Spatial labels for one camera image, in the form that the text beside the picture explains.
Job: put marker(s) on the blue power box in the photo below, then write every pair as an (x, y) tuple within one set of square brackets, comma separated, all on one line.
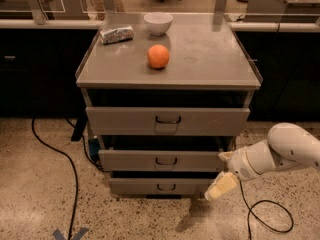
[(94, 147)]

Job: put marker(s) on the white ceramic bowl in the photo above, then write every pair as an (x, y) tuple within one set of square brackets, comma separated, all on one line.
[(158, 23)]

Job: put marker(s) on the white horizontal rail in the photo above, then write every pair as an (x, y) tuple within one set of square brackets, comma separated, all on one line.
[(86, 24)]

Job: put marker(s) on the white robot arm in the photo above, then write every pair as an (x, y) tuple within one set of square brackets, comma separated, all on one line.
[(287, 147)]

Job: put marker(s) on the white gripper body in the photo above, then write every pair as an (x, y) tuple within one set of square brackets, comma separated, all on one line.
[(242, 166)]

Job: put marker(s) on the grey metal drawer cabinet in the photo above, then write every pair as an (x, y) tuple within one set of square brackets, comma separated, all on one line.
[(207, 69)]

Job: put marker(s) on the dark left counter cabinet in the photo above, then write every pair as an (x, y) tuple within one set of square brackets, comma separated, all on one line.
[(37, 72)]

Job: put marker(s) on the grey top drawer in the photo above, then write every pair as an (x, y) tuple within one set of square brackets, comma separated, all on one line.
[(167, 121)]

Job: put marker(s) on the grey drawer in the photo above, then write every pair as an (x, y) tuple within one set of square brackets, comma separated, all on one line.
[(159, 186), (155, 160), (167, 121)]

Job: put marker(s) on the silver snack bag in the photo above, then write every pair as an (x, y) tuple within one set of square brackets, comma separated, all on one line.
[(115, 35)]

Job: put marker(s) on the grey bottom drawer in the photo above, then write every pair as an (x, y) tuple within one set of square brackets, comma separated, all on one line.
[(159, 186)]

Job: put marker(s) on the orange fruit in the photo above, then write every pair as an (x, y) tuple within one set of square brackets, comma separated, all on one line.
[(158, 56)]

